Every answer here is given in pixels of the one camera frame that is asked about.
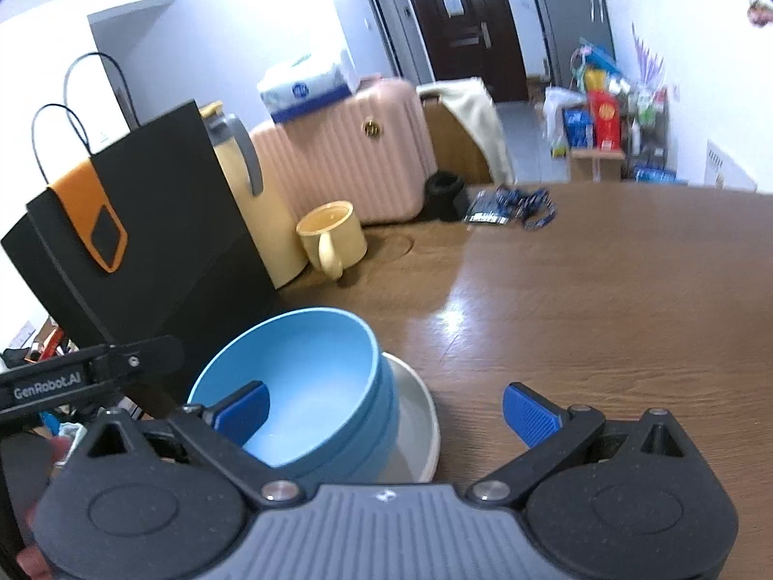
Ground cream plate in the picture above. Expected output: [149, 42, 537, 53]
[377, 351, 442, 485]

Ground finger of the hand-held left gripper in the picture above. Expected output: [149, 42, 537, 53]
[90, 335, 185, 383]

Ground white plastic bag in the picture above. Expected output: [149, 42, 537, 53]
[542, 86, 589, 155]

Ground person's left hand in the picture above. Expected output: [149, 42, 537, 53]
[47, 435, 76, 471]

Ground purple wall decoration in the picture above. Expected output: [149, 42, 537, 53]
[631, 23, 668, 88]

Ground red box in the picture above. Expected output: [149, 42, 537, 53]
[588, 89, 623, 151]

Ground white tissue pack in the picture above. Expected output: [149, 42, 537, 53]
[257, 47, 358, 125]

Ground blue box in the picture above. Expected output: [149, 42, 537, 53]
[563, 109, 594, 149]

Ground cardboard box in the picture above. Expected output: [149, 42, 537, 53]
[571, 148, 626, 182]

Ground blue lanyard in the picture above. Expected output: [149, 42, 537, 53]
[465, 188, 558, 232]

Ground grey refrigerator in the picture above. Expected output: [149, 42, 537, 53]
[522, 0, 617, 82]

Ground yellow kettle jug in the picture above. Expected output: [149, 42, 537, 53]
[199, 101, 309, 290]

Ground yellow mug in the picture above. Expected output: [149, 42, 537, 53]
[295, 201, 368, 280]

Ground pink suitcase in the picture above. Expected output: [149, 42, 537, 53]
[249, 76, 439, 227]

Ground wooden chair with cloth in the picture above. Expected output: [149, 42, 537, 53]
[416, 76, 517, 185]

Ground storage cart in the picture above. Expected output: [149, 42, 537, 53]
[625, 81, 674, 173]

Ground black paper bag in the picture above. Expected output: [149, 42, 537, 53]
[0, 51, 280, 376]

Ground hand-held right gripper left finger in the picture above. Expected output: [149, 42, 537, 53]
[72, 382, 306, 508]

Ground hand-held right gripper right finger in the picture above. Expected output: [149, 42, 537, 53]
[465, 382, 701, 508]

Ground blue pack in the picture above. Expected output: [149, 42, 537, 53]
[634, 163, 689, 185]

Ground colourful bags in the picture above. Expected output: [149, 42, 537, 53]
[571, 39, 629, 94]

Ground dark brown door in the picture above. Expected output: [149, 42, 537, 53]
[400, 0, 528, 103]

